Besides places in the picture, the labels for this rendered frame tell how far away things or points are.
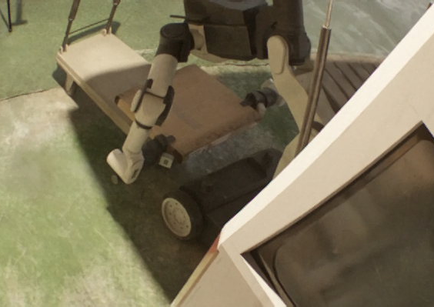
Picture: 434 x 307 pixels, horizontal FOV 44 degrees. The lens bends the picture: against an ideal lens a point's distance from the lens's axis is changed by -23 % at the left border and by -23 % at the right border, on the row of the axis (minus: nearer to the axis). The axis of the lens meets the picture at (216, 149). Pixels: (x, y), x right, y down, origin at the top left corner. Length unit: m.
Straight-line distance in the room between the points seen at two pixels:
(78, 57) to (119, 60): 0.23
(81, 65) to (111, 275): 1.09
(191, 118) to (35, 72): 1.05
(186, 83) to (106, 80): 0.38
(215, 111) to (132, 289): 0.86
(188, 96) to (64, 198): 0.70
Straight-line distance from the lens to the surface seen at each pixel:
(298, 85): 2.21
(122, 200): 2.65
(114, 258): 2.43
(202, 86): 2.79
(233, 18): 2.28
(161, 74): 2.22
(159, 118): 2.20
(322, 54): 1.00
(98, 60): 3.02
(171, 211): 2.56
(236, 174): 2.65
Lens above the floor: 1.91
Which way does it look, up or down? 39 degrees down
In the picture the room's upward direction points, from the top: 22 degrees clockwise
